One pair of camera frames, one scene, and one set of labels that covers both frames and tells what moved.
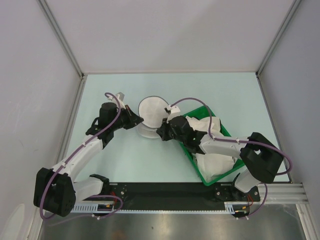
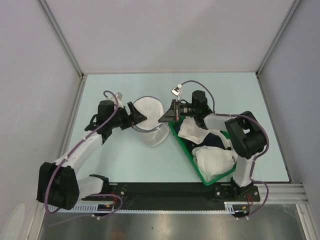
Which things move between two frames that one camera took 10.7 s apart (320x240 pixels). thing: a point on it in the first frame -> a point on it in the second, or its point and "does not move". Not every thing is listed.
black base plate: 179,195 does not move
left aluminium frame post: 82,79 does not move
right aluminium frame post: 293,7 does not move
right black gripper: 162,131 -> 171,115
